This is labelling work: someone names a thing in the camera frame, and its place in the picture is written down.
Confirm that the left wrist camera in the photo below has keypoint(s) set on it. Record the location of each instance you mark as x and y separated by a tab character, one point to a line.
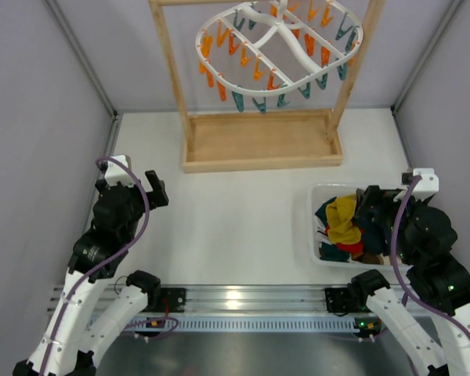
115	168

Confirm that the slotted cable duct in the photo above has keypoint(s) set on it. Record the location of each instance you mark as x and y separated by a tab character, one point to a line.
263	324

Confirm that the white plastic basket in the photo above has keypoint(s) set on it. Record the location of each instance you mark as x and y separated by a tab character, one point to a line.
322	192

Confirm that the brown striped sock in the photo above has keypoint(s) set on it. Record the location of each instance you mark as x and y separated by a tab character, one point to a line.
372	259

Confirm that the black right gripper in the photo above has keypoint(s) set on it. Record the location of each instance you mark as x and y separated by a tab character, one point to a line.
374	200

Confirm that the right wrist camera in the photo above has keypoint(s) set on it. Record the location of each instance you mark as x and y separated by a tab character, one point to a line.
425	188

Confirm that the white round clip hanger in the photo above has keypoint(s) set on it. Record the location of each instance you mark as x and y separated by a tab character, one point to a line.
260	54

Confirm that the teal sock in basket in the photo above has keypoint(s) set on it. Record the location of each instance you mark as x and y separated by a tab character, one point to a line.
331	253

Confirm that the mustard yellow bear sock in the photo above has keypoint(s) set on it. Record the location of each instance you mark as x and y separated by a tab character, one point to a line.
340	213

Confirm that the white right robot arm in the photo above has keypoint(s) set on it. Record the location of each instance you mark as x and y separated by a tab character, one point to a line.
431	321

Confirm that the red sock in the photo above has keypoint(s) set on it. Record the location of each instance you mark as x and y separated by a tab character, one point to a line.
355	250

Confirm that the aluminium mounting rail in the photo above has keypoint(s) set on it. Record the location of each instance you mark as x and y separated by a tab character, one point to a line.
245	300

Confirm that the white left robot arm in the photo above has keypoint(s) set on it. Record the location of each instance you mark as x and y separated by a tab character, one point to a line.
71	345

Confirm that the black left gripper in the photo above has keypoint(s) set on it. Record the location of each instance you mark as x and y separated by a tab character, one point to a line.
150	194

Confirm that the teal green sock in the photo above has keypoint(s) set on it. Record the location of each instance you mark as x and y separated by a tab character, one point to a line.
321	214

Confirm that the wooden hanger stand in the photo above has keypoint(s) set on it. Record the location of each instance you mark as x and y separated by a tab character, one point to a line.
301	135

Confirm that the navy sock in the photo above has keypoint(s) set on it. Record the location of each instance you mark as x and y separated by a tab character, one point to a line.
375	234

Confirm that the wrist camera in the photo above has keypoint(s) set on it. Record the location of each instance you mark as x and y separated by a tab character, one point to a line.
425	188
115	168

